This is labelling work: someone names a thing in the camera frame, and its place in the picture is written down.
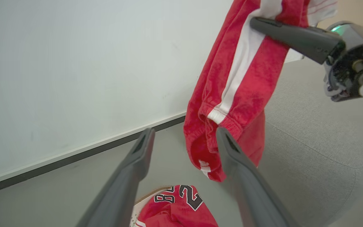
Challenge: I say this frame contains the red white-striped trousers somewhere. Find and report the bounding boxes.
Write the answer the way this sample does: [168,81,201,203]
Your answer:
[183,0,338,182]

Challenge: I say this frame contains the white laundry basket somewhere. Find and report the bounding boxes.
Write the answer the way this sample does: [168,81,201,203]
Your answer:
[129,186,171,227]

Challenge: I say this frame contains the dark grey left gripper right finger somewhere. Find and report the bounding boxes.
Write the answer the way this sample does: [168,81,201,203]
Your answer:
[216,127,299,227]

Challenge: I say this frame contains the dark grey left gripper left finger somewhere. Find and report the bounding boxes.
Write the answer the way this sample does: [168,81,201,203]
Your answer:
[76,128,156,227]

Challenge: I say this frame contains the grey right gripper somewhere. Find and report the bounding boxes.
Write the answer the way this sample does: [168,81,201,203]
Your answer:
[250,15,363,109]

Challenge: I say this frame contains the grey fabric sofa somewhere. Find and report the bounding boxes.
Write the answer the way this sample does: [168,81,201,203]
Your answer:
[257,49,363,227]

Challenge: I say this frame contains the red jersey with black numbers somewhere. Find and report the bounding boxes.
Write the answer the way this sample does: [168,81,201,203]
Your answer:
[134,185,219,227]

